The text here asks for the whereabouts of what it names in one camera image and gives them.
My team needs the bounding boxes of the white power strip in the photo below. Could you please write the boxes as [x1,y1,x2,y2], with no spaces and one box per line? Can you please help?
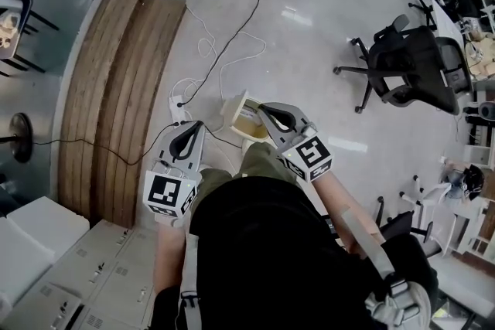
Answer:
[168,95,186,121]

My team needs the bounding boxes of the black cable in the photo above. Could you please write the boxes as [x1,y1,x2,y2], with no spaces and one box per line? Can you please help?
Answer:
[32,0,285,167]

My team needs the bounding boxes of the grey harness pack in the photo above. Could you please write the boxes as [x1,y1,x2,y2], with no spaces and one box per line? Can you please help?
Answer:
[363,273,432,330]

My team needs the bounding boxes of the black round stand base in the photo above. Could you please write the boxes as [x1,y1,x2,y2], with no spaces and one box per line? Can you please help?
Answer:
[0,112,35,164]

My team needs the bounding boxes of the white swivel chair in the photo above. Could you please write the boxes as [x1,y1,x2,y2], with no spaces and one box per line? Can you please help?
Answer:
[377,174,456,258]

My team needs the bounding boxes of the white cable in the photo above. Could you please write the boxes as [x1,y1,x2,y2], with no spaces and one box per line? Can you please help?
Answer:
[115,0,268,136]

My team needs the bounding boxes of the grey shoulder strap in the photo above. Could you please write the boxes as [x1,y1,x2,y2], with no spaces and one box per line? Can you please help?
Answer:
[179,233,201,330]
[339,204,396,285]

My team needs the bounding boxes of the white box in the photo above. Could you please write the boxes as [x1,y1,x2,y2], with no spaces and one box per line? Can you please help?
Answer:
[0,196,90,306]

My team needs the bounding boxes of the person's left forearm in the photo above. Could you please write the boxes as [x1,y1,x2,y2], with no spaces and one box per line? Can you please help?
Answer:
[155,218,194,293]

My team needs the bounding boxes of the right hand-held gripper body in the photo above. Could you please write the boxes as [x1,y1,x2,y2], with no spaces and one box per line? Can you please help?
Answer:
[275,121,334,183]

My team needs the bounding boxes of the grey metal locker cabinet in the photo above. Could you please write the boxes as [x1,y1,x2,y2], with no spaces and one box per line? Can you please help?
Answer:
[7,219,160,330]

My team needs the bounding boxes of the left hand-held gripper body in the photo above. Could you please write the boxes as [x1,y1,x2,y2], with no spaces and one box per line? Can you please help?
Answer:
[142,150,205,224]

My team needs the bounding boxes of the black mesh office chair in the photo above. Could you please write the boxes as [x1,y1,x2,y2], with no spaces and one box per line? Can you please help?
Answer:
[333,14,473,116]

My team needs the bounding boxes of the person's right forearm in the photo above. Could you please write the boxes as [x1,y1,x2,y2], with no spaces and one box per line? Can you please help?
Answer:
[311,169,384,257]

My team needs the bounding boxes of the beige flip-lid trash bin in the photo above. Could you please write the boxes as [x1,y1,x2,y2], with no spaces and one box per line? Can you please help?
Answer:
[220,88,271,142]

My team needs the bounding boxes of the curved wooden bench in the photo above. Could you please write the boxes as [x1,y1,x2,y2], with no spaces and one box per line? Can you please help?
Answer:
[90,0,187,229]
[57,0,146,219]

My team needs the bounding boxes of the person's black shirt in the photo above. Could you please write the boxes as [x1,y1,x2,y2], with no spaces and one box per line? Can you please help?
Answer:
[152,175,440,330]

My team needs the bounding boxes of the black side chair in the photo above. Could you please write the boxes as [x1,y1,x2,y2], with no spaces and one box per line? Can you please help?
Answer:
[0,0,61,78]

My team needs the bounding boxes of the person's olive trousers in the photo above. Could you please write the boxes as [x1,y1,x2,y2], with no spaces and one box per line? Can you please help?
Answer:
[199,141,305,189]

